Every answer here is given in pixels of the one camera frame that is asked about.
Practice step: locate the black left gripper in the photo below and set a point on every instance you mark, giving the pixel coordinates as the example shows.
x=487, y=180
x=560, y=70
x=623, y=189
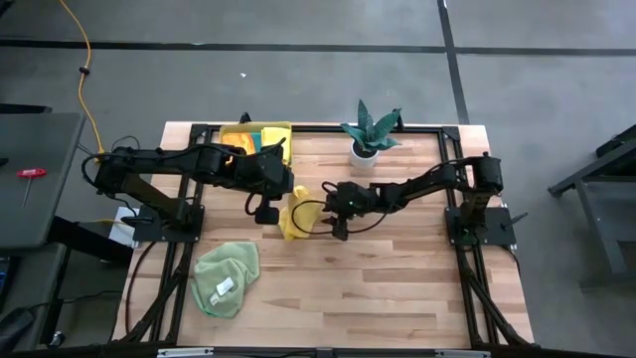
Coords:
x=266, y=171

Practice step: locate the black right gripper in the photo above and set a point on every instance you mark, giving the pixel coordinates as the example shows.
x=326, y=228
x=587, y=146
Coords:
x=353, y=201

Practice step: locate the yellow microfiber towel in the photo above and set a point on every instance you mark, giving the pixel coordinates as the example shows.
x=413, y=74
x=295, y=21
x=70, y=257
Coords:
x=277, y=139
x=300, y=209

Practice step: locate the blue microfiber towel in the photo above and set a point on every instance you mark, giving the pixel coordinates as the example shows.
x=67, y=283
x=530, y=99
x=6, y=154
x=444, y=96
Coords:
x=256, y=141

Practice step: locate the orange microfiber towel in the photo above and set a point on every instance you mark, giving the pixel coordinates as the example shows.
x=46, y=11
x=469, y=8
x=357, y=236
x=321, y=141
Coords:
x=238, y=144

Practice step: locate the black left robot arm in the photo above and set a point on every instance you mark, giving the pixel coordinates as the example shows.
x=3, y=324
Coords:
x=149, y=169

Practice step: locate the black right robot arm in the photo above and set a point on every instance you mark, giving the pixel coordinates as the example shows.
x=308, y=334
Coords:
x=427, y=186

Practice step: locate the green microfiber towel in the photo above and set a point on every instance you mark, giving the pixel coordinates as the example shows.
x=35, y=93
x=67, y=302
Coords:
x=223, y=278

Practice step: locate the yellow translucent plastic bin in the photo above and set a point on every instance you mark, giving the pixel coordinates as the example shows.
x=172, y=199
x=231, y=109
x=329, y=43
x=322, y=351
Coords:
x=233, y=128

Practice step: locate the white round plant pot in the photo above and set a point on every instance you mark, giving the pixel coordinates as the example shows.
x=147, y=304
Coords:
x=364, y=161

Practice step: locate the green snake plant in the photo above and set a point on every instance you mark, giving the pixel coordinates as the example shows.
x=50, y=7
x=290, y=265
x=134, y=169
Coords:
x=370, y=131

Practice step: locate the white paper sheet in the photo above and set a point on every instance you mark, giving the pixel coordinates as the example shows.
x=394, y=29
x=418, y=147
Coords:
x=119, y=233

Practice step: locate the grey side table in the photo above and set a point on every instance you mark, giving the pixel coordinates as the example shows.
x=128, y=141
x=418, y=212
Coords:
x=40, y=174

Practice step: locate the dark low table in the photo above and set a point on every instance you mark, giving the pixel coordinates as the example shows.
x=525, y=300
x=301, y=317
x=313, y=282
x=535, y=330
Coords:
x=30, y=278

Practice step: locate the grey metal bench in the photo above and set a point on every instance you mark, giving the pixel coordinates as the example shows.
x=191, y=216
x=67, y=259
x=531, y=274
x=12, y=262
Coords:
x=598, y=229

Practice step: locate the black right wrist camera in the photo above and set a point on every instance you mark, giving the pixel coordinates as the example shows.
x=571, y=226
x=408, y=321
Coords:
x=340, y=230

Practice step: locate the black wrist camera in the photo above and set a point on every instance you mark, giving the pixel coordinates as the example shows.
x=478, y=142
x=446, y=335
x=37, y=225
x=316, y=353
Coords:
x=267, y=211
x=340, y=230

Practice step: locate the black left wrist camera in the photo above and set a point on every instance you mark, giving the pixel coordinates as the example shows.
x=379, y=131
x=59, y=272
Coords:
x=267, y=211

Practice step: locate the silver metal bracket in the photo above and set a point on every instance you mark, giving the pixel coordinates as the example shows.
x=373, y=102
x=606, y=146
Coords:
x=462, y=353
x=184, y=352

